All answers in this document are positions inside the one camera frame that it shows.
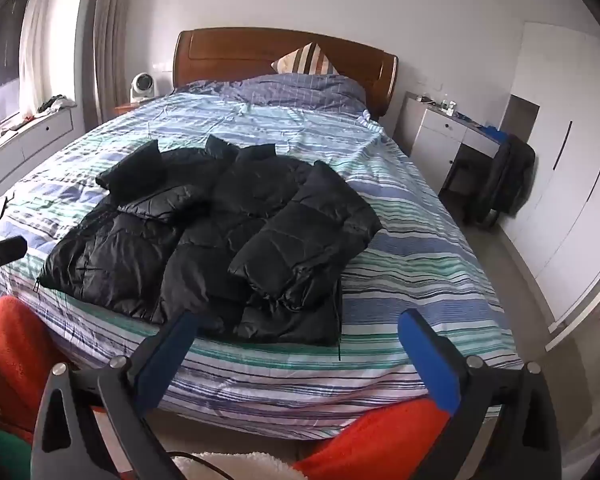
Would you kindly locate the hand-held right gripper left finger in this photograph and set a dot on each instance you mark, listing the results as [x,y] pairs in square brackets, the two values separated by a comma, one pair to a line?
[172,355]

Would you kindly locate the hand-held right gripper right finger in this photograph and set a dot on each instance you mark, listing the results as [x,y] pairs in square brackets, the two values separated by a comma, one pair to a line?
[430,360]

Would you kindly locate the black puffer jacket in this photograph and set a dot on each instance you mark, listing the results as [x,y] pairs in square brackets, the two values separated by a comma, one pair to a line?
[230,220]

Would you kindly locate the pile of clothes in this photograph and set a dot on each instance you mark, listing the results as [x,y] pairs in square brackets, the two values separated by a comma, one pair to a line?
[55,104]

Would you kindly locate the striped bed quilt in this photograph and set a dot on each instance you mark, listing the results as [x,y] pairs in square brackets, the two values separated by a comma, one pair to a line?
[405,260]

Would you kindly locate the white window cabinet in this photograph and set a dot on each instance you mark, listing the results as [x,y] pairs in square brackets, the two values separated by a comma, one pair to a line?
[35,135]

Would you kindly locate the white fleece top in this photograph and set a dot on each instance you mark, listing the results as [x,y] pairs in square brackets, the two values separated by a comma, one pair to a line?
[250,466]

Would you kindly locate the wooden nightstand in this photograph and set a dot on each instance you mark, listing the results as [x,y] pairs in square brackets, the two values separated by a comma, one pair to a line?
[126,108]

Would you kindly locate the green cloth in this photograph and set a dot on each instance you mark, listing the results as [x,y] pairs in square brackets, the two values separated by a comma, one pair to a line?
[2,452]

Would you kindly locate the dark jacket on chair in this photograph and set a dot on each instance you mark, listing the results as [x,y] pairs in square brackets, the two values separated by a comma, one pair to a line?
[510,180]

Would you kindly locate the white sheer curtain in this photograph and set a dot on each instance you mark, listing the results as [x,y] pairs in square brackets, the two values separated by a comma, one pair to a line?
[35,50]

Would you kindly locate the white round fan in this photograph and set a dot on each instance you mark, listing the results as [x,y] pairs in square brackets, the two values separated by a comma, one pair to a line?
[144,87]

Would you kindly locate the white desk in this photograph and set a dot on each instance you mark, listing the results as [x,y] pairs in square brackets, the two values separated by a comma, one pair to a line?
[435,140]

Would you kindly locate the white wardrobe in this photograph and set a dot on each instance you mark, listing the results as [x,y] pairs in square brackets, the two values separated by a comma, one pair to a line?
[570,185]

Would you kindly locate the blue desk item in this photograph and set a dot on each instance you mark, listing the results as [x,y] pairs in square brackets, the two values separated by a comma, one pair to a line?
[492,132]

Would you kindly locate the beige curtain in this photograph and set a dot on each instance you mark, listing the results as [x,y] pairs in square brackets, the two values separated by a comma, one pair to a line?
[110,35]

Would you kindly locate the small desk bottles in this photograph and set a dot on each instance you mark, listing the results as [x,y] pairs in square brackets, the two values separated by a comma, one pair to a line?
[447,105]

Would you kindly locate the blue checked pillow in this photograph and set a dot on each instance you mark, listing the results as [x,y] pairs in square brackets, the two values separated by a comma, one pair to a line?
[290,90]

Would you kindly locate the wooden headboard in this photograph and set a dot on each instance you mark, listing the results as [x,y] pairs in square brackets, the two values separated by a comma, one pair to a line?
[220,55]

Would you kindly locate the brown striped pillow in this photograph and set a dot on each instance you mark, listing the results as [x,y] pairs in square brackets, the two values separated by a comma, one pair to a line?
[305,60]

